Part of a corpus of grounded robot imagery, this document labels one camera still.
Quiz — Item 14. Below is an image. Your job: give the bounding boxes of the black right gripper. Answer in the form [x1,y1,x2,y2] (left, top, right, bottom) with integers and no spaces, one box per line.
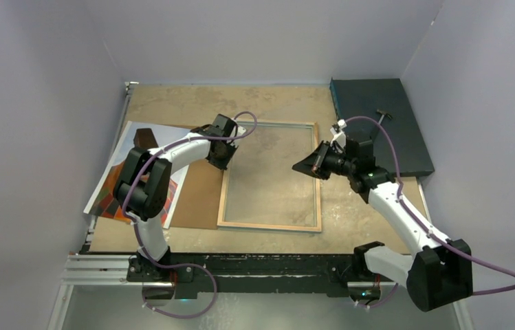
[293,140,356,181]

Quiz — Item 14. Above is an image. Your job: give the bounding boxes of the blue wooden picture frame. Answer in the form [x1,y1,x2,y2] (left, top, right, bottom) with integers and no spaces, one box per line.
[217,119,322,234]

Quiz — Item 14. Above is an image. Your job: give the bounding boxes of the brown backing board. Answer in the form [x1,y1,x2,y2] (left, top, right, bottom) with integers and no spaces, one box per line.
[166,159,223,230]

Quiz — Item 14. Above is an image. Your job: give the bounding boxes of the hot air balloon photo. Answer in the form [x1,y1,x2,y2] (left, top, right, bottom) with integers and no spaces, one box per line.
[83,121,190,223]

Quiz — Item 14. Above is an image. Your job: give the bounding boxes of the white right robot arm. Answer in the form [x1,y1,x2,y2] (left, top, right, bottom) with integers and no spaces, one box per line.
[293,140,474,311]

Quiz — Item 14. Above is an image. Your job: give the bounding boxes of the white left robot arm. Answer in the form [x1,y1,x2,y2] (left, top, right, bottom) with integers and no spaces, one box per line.
[113,114,322,281]

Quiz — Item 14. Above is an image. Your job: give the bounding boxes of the dark grey flat box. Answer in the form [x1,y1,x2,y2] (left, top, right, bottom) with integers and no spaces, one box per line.
[329,78,435,177]

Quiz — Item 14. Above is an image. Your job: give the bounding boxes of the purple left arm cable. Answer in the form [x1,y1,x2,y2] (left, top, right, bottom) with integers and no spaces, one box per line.
[121,111,258,319]

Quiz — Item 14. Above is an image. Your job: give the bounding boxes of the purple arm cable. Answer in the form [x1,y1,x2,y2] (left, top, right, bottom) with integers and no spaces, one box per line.
[329,115,515,311]
[121,111,258,319]

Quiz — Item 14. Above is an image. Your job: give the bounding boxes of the claw hammer with grey handle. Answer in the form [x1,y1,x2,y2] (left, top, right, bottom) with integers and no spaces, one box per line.
[376,109,393,124]

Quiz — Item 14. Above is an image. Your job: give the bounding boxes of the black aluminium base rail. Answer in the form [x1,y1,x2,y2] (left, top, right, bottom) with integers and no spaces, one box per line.
[61,245,463,302]

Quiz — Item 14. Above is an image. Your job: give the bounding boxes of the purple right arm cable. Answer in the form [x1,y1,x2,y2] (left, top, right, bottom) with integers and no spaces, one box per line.
[329,115,515,311]

